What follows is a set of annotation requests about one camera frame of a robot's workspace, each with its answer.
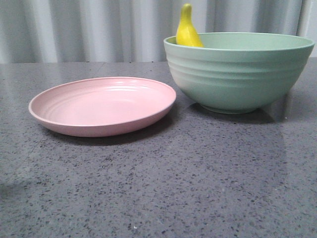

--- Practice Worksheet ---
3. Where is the white curtain backdrop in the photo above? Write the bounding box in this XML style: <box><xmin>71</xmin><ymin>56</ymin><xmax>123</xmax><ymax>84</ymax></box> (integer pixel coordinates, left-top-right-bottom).
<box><xmin>0</xmin><ymin>0</ymin><xmax>317</xmax><ymax>63</ymax></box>

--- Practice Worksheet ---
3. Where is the green bowl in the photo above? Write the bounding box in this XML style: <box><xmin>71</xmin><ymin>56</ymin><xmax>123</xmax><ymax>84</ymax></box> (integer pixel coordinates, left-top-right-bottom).
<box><xmin>163</xmin><ymin>32</ymin><xmax>315</xmax><ymax>114</ymax></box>

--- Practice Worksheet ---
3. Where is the pink plate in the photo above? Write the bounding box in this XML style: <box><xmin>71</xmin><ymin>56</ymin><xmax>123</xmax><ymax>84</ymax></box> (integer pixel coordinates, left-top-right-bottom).
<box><xmin>29</xmin><ymin>76</ymin><xmax>176</xmax><ymax>137</ymax></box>

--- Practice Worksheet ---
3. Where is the yellow banana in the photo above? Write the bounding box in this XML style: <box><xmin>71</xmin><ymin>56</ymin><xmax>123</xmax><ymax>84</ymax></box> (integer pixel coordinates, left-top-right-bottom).
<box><xmin>176</xmin><ymin>3</ymin><xmax>204</xmax><ymax>48</ymax></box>

